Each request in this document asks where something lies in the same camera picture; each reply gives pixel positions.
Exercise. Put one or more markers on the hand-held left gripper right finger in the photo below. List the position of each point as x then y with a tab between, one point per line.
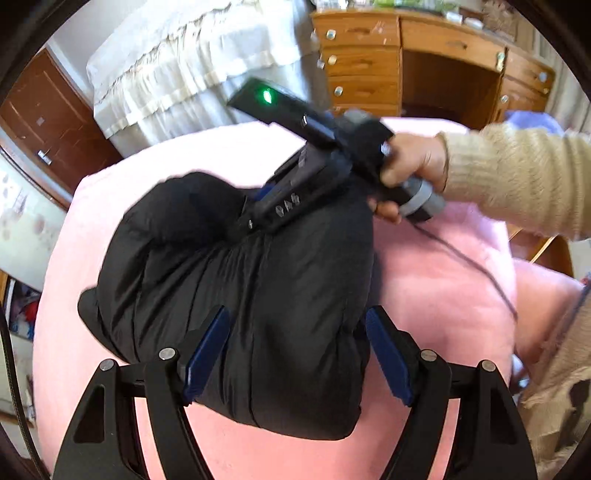
388	355

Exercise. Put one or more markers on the wooden chair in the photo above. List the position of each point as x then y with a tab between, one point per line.
549	251

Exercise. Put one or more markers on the person's right forearm beige sleeve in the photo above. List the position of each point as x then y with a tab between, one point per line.
517	180

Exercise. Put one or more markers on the person's right hand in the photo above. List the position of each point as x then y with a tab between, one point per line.
418	157

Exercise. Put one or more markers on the wardrobe with flower-print doors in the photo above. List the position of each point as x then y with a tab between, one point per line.
23	221

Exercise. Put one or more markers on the black puffer jacket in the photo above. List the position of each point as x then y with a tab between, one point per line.
277	300

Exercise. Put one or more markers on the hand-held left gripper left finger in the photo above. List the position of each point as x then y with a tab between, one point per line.
207	350

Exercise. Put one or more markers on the wooden desk with drawers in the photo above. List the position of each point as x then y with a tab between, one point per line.
369	60

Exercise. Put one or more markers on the brown wooden door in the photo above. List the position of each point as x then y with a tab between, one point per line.
51	124

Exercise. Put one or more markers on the bed with pink sheet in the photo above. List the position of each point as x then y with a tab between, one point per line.
438	286

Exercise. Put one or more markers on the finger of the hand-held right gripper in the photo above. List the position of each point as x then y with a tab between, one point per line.
281	210

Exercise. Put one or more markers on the white ruffled cloth cover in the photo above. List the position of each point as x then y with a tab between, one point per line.
184	60

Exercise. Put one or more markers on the purple cloth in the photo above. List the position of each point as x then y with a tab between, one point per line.
535	122

